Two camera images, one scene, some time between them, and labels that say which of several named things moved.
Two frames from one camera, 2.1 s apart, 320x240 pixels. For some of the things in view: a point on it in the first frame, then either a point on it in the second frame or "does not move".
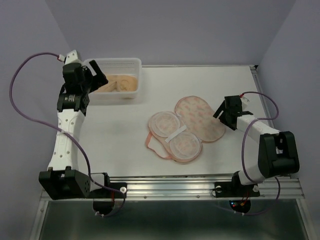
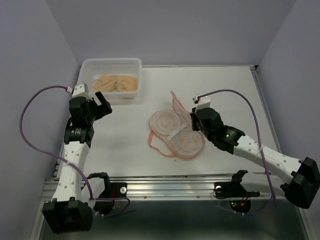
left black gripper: [101, 77] → [102, 109]
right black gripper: [222, 119] → [194, 116]
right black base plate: [235, 189] does not move
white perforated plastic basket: [124, 76] does not move
